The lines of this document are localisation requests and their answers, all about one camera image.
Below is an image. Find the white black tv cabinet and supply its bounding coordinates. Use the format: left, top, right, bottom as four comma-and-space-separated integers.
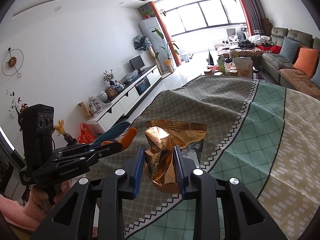
86, 66, 161, 134

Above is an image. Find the orange grey curtain right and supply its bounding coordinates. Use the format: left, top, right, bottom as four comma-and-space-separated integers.
239, 0, 265, 35

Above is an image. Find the gold foil wrapper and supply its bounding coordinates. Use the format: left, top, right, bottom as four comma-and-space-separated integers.
144, 119, 208, 194

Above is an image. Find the small black monitor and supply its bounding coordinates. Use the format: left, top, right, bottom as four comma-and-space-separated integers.
129, 55, 145, 73

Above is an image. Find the orange cushion far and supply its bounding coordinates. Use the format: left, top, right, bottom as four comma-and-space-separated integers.
293, 48, 318, 77

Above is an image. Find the blue grey cushion far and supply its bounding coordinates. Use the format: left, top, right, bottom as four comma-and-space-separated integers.
279, 37, 299, 63

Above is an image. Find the left hand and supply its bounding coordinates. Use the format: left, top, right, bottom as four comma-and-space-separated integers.
30, 180, 72, 210

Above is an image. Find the tall green houseplant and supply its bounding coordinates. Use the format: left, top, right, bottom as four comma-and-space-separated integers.
152, 28, 179, 74

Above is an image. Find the cluttered coffee table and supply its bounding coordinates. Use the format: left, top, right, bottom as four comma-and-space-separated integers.
203, 49, 259, 79

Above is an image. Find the orange grey curtain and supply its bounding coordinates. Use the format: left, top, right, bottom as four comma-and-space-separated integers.
239, 0, 265, 35
139, 2, 182, 66

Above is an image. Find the orange grey curtain left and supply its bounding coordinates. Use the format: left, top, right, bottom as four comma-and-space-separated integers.
139, 2, 182, 66

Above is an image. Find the orange plastic bag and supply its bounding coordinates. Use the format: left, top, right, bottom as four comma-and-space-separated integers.
77, 124, 97, 144

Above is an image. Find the white standing air conditioner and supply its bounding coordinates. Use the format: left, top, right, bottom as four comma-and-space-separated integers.
139, 17, 169, 74

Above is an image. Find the round wall clock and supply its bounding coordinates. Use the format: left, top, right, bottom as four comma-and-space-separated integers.
1, 47, 24, 79

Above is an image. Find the dark green sectional sofa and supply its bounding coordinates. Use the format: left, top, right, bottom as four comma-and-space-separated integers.
260, 27, 319, 99

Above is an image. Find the white office chair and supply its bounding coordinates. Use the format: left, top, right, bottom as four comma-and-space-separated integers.
226, 28, 239, 44

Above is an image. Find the blue grey cushion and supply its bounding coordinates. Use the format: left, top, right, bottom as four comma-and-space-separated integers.
279, 37, 299, 63
311, 62, 320, 88

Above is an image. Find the brown sofa blanket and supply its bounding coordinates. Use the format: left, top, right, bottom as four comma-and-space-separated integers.
279, 69, 320, 99

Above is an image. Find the pink sleeve left forearm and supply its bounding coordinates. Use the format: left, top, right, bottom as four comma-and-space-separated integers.
1, 190, 48, 232

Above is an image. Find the blue grey cushion near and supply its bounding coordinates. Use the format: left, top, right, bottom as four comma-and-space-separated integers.
311, 62, 320, 88

